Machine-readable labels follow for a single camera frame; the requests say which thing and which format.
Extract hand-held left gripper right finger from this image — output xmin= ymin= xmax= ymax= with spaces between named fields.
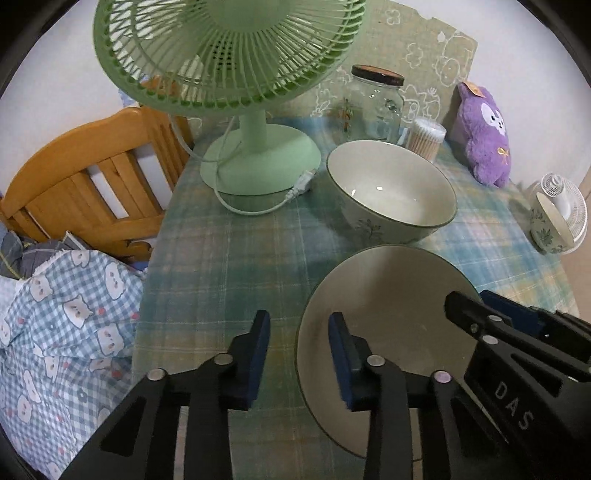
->
xmin=328 ymin=312 xmax=467 ymax=480

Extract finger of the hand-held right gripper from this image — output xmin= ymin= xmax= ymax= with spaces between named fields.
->
xmin=444 ymin=291 xmax=513 ymax=347
xmin=479 ymin=290 xmax=578 ymax=337

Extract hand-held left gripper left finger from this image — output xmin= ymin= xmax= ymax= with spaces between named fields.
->
xmin=60 ymin=309 xmax=271 ymax=480

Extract large green-rimmed leaf-print bowl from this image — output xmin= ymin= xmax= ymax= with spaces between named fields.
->
xmin=326 ymin=140 xmax=458 ymax=245
xmin=294 ymin=244 xmax=485 ymax=462

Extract small green-rimmed leaf-print bowl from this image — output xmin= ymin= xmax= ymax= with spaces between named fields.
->
xmin=529 ymin=191 xmax=578 ymax=256

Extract beige door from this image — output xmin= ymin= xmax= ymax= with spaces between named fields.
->
xmin=561 ymin=251 xmax=591 ymax=319

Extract white fan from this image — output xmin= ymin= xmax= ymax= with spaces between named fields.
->
xmin=526 ymin=173 xmax=588 ymax=254

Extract purple plush bunny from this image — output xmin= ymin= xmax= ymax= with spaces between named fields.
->
xmin=450 ymin=82 xmax=512 ymax=188

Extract cotton swab container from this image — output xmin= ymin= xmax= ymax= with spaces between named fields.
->
xmin=405 ymin=117 xmax=448 ymax=162

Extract blue checked printed blanket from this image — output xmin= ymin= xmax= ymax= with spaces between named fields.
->
xmin=0 ymin=249 xmax=148 ymax=480

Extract green desk fan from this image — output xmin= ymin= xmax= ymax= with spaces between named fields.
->
xmin=92 ymin=0 xmax=367 ymax=195

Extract glass jar with dark lid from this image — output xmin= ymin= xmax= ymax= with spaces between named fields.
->
xmin=344 ymin=65 xmax=406 ymax=145

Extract grey cloth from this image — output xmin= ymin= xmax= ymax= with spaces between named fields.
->
xmin=0 ymin=228 xmax=88 ymax=280

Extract green patterned board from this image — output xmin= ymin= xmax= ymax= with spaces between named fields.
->
xmin=309 ymin=0 xmax=478 ymax=139

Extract green fan power cable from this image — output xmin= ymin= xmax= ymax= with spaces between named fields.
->
xmin=167 ymin=113 xmax=317 ymax=216

